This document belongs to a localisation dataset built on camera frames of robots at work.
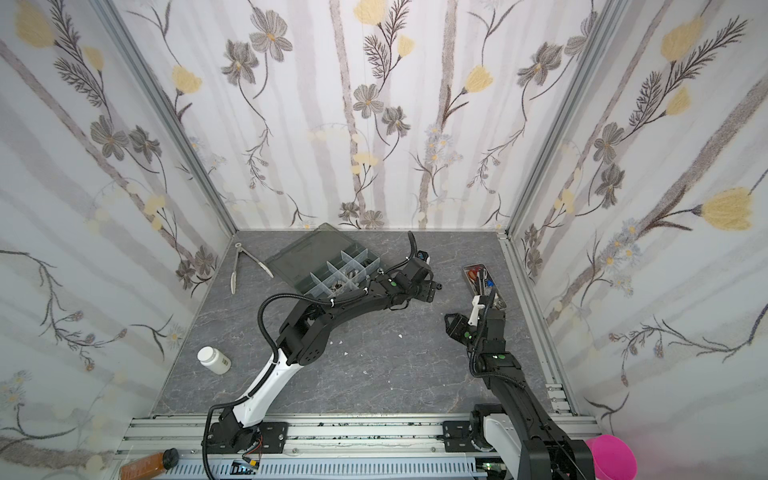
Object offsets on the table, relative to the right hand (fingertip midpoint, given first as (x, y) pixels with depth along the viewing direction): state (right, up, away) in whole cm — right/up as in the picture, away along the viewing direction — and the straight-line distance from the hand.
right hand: (444, 312), depth 86 cm
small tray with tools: (+16, +7, +18) cm, 25 cm away
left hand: (-4, +9, +12) cm, 16 cm away
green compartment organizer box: (-39, +14, +18) cm, 45 cm away
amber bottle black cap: (-71, -32, -19) cm, 80 cm away
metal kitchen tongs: (-75, +20, +29) cm, 83 cm away
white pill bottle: (-64, -12, -6) cm, 65 cm away
